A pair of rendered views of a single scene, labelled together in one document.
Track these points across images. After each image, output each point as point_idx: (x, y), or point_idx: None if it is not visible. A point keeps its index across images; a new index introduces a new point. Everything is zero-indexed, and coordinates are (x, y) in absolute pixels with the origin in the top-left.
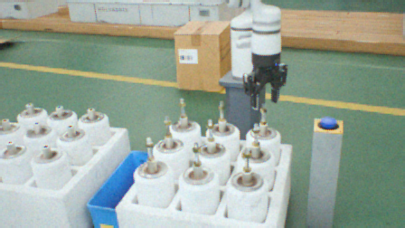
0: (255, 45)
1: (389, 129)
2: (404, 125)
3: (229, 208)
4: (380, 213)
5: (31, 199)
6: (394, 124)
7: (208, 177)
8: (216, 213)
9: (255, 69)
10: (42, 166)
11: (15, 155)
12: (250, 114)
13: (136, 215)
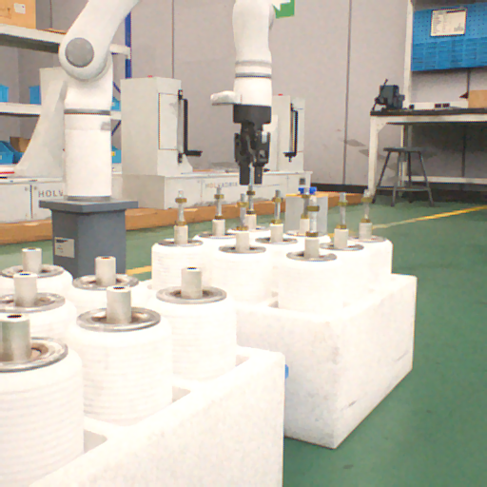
0: (260, 93)
1: None
2: (151, 278)
3: (372, 278)
4: None
5: (242, 399)
6: (143, 280)
7: (350, 243)
8: (372, 287)
9: (260, 126)
10: (232, 303)
11: (150, 314)
12: (125, 256)
13: (353, 323)
